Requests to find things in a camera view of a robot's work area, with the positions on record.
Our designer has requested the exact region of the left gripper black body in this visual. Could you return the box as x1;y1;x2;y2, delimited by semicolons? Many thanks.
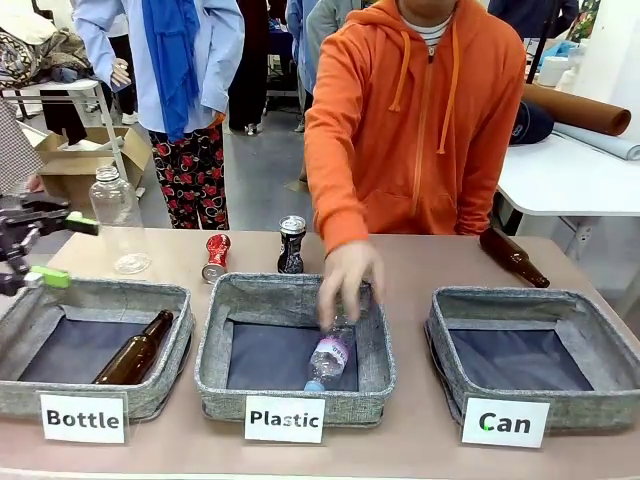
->
0;217;40;275

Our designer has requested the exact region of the crushed pink-label plastic bottle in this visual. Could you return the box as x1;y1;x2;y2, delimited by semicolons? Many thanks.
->
303;313;358;393

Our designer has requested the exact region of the person's right forearm orange sleeve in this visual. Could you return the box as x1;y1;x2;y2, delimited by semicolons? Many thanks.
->
304;139;373;258

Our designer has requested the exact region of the grey basket labelled Bottle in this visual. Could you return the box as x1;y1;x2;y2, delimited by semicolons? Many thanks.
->
0;277;195;422

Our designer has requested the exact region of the crushed red can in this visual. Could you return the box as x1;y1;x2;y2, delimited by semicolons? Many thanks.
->
201;233;233;285

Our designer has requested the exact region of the crushed black can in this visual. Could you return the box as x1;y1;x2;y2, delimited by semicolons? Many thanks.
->
277;215;307;276

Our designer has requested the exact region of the grey basket labelled Plastic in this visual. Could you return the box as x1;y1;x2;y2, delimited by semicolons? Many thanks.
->
193;272;398;428

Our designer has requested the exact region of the grey basket labelled Can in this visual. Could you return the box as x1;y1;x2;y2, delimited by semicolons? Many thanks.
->
424;286;640;435

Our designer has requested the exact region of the white Can label sign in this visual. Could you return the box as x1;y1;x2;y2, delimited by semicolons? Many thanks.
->
460;396;551;450

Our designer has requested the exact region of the blue-shirt person's hand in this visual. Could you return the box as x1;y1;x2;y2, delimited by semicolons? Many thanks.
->
108;58;132;92

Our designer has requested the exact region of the person's right hand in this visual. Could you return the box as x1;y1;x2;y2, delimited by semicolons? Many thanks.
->
318;241;387;333

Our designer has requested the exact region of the large clear plastic bottle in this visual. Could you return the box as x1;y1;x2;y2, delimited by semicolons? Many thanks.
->
88;165;153;276

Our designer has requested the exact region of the open cardboard box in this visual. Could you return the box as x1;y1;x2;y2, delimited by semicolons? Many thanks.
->
33;126;152;202

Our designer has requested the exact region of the person in checkered shirt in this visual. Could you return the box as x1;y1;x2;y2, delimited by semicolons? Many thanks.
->
0;97;47;197

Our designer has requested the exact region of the brown glass bottle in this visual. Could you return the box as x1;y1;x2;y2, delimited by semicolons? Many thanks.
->
92;309;175;386
479;226;552;290

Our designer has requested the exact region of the white folding table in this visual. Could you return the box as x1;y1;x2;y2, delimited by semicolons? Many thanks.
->
0;77;132;187

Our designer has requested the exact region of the white Bottle label sign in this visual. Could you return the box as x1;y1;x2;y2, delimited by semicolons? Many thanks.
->
38;391;128;445

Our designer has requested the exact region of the pile of patterned clothes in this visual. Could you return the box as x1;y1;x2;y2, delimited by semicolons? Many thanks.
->
0;25;94;90

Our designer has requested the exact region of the person in blue shirt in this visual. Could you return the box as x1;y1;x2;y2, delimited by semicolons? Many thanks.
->
73;0;246;231

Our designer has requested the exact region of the blue scarf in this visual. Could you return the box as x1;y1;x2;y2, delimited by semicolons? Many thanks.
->
142;0;202;143

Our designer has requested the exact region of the person in dark clothes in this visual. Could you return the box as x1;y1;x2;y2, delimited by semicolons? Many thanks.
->
228;0;272;137

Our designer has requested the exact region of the white Plastic label sign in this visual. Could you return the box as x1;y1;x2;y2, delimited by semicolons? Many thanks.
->
243;395;327;445

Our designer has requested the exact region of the person in orange hoodie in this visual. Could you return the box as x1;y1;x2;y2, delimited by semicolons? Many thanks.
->
303;0;528;258

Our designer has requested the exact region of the navy cap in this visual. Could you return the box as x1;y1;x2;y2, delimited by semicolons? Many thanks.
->
508;100;556;147

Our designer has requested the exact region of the white cylindrical container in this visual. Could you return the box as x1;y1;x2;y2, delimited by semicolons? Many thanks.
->
541;55;577;92

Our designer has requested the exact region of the brown rolled mat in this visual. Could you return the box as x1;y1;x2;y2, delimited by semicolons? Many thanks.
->
521;82;633;137

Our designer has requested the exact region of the light grey rolled mat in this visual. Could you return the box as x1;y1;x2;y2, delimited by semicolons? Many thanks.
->
551;121;640;162

